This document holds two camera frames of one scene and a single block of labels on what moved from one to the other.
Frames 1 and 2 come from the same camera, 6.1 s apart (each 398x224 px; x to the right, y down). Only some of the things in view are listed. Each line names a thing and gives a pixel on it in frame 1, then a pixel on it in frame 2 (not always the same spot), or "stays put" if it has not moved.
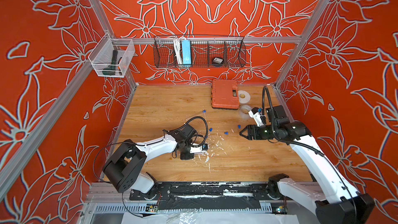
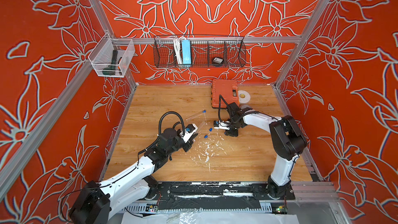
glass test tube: x=194 y=116 stays put
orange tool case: x=225 y=94 stays put
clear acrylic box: x=111 y=57 stays put
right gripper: x=255 y=136 -> x=228 y=132
